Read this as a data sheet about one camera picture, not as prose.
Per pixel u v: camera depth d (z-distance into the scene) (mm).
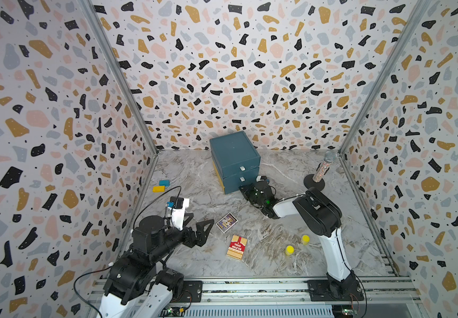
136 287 425
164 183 1063
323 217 568
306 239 849
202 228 563
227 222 904
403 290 763
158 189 1044
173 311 703
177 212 542
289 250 820
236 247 834
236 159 891
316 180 992
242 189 975
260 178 975
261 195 802
